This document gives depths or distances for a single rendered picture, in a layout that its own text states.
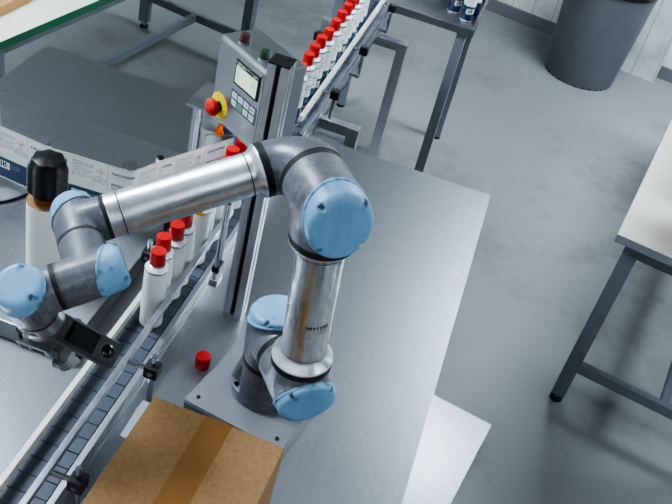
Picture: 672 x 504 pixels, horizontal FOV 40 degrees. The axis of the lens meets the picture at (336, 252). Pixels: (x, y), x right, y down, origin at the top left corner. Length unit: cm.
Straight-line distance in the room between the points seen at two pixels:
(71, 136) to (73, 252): 121
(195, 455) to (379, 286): 99
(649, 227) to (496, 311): 90
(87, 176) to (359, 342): 75
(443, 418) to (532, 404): 139
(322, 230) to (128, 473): 48
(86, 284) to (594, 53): 460
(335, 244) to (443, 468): 72
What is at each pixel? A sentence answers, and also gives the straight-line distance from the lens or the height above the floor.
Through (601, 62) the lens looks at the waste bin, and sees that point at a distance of 578.
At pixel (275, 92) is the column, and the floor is 144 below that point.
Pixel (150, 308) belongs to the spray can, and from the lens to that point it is 204.
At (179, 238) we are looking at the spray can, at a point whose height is 106.
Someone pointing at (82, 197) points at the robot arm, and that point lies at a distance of 158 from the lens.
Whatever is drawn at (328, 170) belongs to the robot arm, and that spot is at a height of 153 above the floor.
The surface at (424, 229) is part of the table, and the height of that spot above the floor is 83.
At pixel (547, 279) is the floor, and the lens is 410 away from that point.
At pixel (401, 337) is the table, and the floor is 83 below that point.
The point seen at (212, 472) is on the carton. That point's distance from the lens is 153.
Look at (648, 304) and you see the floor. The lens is 424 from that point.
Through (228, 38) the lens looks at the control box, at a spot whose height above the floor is 147.
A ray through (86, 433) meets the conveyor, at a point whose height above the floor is 88.
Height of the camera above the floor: 233
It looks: 37 degrees down
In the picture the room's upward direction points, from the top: 15 degrees clockwise
